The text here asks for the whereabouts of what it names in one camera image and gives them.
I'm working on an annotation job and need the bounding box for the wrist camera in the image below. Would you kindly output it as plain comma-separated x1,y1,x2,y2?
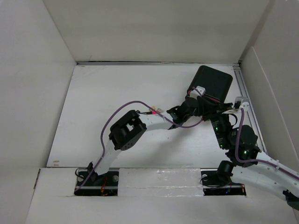
233,97,249,112
189,86,206,99

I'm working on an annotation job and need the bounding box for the purple cable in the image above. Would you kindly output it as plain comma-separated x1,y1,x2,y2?
235,108,299,180
74,87,204,192

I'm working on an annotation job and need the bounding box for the aluminium rail right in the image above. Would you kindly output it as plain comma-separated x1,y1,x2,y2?
233,65,267,153

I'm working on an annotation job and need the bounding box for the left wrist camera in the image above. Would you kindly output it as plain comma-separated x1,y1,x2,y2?
189,86,206,99

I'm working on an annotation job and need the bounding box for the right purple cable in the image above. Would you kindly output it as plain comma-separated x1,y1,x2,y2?
235,108,299,180

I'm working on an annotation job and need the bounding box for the black drawer cabinet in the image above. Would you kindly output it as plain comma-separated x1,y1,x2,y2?
187,65,233,103

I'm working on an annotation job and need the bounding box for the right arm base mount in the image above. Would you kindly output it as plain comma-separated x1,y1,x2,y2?
199,161,246,196

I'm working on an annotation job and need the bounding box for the pink capped black marker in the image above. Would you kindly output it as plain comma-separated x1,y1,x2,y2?
136,110,156,115

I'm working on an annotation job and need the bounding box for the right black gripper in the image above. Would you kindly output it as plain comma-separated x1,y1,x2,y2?
195,94,233,148

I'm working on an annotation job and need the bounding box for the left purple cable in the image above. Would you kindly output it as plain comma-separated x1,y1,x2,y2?
74,87,204,192

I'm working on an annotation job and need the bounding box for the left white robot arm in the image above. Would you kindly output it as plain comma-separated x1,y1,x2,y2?
87,98,203,185

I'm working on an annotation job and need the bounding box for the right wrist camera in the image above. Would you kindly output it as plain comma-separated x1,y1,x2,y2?
233,97,249,112

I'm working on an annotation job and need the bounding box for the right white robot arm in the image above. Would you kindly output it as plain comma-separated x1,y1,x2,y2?
198,97,299,210

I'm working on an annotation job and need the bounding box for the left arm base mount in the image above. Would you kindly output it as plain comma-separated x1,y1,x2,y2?
74,163,119,196

